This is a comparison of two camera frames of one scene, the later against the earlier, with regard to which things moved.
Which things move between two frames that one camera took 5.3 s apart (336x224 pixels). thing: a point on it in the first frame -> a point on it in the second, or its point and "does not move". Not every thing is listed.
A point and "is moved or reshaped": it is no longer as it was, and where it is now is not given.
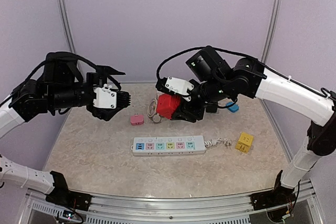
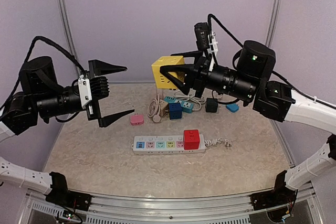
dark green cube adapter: (211, 108) does not move
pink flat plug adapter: (137, 119) does not move
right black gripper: (188, 112) -> (197, 75)
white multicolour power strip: (158, 145) does not move
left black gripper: (101, 75) -> (100, 67)
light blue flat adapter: (233, 108) does not move
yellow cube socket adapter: (244, 141) -> (160, 80)
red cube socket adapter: (167, 105) is moved or reshaped
